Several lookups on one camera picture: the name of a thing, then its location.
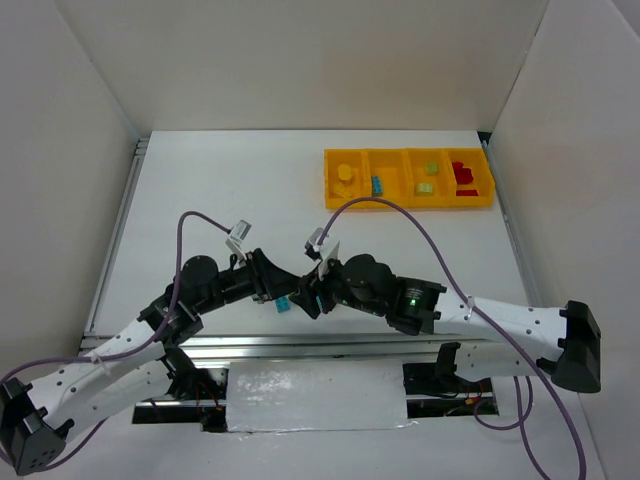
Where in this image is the red flower lego brick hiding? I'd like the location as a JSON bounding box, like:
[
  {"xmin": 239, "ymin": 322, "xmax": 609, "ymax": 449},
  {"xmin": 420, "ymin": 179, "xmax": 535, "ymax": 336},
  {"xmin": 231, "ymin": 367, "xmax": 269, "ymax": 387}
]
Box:
[{"xmin": 452, "ymin": 161, "xmax": 474, "ymax": 186}]

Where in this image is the aluminium front rail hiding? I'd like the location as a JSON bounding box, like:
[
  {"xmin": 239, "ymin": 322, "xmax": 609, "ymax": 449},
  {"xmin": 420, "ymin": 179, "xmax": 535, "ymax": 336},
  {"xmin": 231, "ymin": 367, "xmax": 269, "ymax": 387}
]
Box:
[{"xmin": 79, "ymin": 334, "xmax": 516, "ymax": 361}]

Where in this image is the teal square lego plate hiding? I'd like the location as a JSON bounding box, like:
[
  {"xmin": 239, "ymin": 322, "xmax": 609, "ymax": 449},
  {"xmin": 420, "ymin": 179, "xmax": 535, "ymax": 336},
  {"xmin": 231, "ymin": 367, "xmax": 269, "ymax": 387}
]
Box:
[{"xmin": 274, "ymin": 296, "xmax": 291, "ymax": 313}]

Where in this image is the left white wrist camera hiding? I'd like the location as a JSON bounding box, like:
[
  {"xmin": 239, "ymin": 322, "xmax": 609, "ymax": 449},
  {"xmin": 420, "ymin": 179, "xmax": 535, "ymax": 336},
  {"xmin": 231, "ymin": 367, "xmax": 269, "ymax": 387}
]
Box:
[{"xmin": 225, "ymin": 220, "xmax": 252, "ymax": 258}]

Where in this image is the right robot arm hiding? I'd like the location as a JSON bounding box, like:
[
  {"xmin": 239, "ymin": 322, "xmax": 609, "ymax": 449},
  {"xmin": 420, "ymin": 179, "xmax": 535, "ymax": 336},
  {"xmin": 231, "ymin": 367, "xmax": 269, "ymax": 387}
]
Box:
[{"xmin": 290, "ymin": 254, "xmax": 601, "ymax": 394}]

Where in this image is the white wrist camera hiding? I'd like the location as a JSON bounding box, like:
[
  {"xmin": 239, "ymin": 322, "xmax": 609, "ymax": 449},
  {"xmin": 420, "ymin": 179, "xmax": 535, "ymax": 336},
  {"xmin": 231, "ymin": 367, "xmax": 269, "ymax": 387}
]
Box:
[
  {"xmin": 225, "ymin": 220, "xmax": 252, "ymax": 258},
  {"xmin": 304, "ymin": 227, "xmax": 340, "ymax": 280}
]

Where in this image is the yellow four-compartment bin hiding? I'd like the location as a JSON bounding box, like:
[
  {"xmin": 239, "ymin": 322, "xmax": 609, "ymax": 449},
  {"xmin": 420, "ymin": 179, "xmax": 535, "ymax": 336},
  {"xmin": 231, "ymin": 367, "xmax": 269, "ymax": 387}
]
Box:
[{"xmin": 324, "ymin": 148, "xmax": 495, "ymax": 210}]

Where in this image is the aluminium right rail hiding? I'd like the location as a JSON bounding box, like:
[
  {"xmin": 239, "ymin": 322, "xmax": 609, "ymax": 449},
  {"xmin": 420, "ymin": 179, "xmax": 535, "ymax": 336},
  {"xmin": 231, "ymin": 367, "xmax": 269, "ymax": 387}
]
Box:
[{"xmin": 477, "ymin": 131, "xmax": 544, "ymax": 306}]

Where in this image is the aluminium rail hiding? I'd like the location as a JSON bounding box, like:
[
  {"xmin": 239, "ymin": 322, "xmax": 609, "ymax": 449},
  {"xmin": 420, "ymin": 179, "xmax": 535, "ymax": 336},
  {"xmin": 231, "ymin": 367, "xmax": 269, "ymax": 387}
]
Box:
[
  {"xmin": 477, "ymin": 131, "xmax": 544, "ymax": 306},
  {"xmin": 79, "ymin": 334, "xmax": 516, "ymax": 361},
  {"xmin": 84, "ymin": 137, "xmax": 150, "ymax": 334}
]

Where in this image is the white foil covered panel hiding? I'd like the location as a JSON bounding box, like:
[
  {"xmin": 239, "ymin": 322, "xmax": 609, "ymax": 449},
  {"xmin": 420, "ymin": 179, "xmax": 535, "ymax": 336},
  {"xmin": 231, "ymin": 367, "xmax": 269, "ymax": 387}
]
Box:
[{"xmin": 226, "ymin": 359, "xmax": 410, "ymax": 433}]

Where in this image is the yellow long lego brick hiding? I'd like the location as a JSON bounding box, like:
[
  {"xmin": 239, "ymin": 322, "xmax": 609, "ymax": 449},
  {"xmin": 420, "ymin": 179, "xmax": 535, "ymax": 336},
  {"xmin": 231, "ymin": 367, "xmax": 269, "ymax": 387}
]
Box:
[{"xmin": 331, "ymin": 183, "xmax": 354, "ymax": 200}]

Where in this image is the aluminium left rail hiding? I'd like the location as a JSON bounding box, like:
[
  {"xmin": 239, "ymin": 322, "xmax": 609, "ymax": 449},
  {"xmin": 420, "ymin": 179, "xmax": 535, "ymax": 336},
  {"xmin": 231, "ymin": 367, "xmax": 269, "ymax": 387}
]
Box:
[{"xmin": 84, "ymin": 137, "xmax": 150, "ymax": 334}]

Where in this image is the teal long lego brick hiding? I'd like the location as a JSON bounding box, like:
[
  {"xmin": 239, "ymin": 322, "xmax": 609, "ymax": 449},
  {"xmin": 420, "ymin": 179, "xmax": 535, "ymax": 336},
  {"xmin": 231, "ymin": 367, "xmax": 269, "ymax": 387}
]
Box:
[{"xmin": 371, "ymin": 176, "xmax": 384, "ymax": 197}]

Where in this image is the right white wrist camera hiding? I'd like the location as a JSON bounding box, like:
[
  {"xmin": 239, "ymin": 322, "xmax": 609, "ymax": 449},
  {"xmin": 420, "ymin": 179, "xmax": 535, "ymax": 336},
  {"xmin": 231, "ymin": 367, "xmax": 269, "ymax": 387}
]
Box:
[{"xmin": 304, "ymin": 227, "xmax": 340, "ymax": 280}]

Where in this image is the red arch lego brick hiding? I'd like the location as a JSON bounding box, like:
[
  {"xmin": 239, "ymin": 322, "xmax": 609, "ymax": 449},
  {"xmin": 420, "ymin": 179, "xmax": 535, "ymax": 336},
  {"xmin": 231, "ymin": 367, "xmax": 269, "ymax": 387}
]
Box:
[{"xmin": 456, "ymin": 189, "xmax": 479, "ymax": 197}]

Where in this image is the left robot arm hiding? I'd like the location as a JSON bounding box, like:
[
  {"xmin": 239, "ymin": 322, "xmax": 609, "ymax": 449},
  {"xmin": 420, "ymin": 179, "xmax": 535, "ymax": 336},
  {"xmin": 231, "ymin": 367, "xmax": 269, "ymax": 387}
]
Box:
[{"xmin": 1, "ymin": 250, "xmax": 299, "ymax": 476}]

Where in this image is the round yellow lego brick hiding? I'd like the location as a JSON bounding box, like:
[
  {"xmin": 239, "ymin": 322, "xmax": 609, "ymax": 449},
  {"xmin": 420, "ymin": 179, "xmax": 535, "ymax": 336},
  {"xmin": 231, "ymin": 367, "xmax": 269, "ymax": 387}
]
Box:
[{"xmin": 337, "ymin": 163, "xmax": 354, "ymax": 184}]

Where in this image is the light green lego brick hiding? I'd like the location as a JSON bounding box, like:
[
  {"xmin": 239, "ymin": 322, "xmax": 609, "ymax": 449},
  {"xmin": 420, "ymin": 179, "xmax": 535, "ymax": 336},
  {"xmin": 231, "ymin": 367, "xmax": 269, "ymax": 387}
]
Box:
[{"xmin": 415, "ymin": 183, "xmax": 434, "ymax": 196}]

